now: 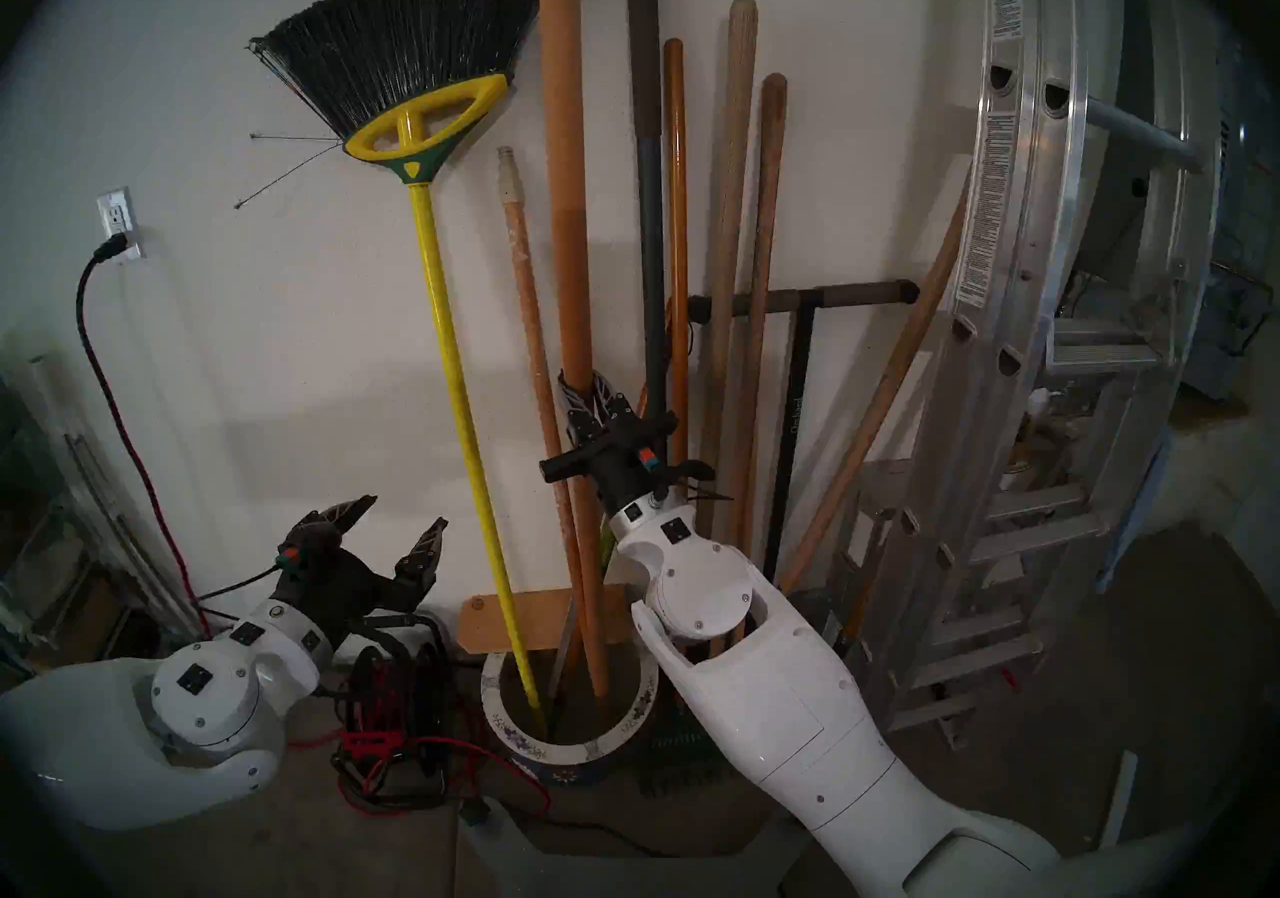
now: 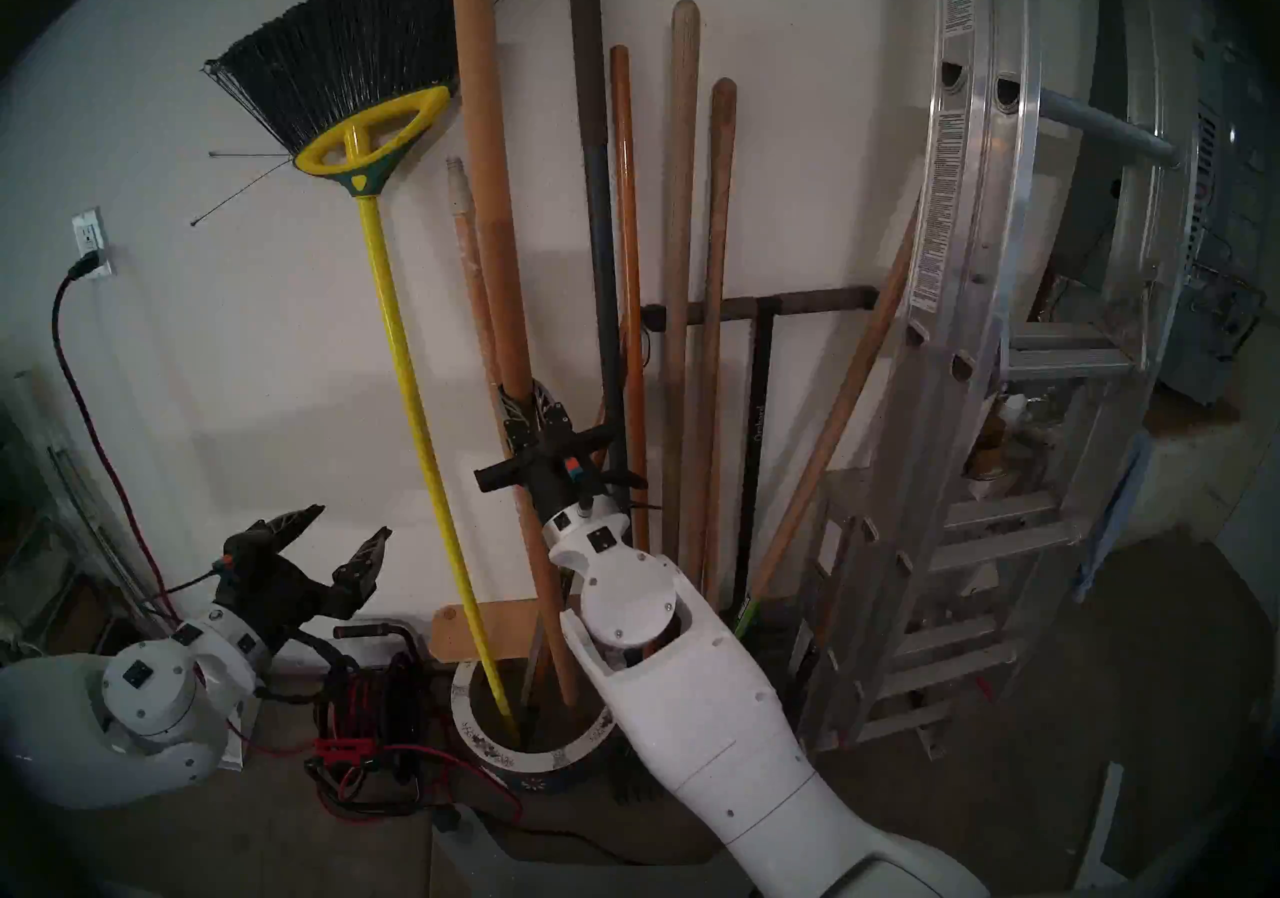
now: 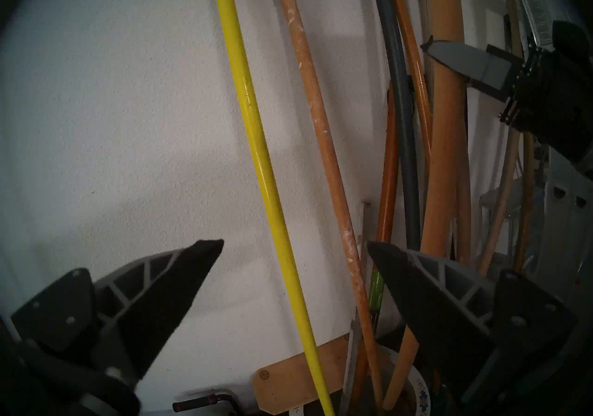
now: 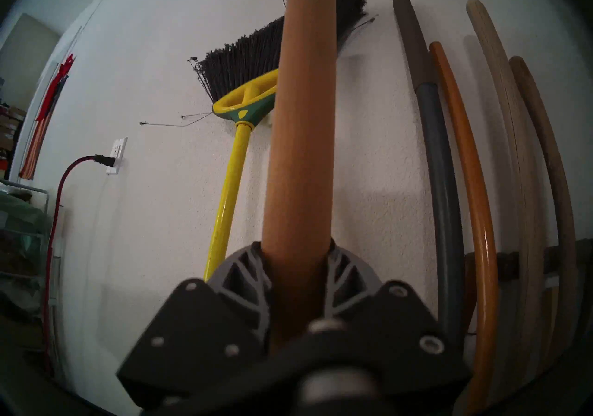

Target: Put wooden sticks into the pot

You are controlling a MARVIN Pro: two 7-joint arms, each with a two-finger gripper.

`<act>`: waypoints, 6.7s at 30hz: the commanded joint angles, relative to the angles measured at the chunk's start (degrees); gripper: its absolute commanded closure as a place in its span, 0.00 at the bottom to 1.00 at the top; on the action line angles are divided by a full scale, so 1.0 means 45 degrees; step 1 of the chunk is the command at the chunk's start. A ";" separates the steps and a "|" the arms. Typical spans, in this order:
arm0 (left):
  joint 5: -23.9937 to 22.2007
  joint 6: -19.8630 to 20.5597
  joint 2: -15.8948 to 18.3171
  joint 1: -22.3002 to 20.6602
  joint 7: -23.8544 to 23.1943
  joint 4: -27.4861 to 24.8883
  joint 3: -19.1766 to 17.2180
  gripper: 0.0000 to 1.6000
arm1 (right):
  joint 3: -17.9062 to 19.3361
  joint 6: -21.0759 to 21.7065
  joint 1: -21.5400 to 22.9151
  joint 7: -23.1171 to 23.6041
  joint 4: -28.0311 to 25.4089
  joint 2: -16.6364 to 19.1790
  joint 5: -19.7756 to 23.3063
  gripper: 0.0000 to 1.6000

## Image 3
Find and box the paint-stained wooden pole white tip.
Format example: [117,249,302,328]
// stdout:
[270,0,386,413]

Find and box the orange handle with green label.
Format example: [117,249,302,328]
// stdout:
[348,84,401,413]

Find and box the floral white ceramic pot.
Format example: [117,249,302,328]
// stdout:
[343,341,435,416]

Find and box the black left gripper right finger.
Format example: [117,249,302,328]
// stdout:
[366,241,577,402]

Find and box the yellow-handled black bristle broom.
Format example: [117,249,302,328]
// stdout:
[65,0,336,416]

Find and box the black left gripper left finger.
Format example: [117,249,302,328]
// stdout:
[12,239,225,381]

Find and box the dark brown wooden handle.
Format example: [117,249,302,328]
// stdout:
[454,95,474,266]

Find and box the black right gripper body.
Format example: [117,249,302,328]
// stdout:
[499,21,593,164]

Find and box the light wooden board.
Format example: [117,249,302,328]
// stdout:
[252,334,363,416]

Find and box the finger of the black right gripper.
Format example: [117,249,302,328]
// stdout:
[421,35,525,103]

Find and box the grey pole with black grip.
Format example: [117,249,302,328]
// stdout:
[364,0,423,251]

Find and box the small brown tool handle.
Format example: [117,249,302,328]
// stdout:
[512,130,539,274]

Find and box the plain flat-topped wooden stick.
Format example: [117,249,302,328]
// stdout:
[382,0,469,412]

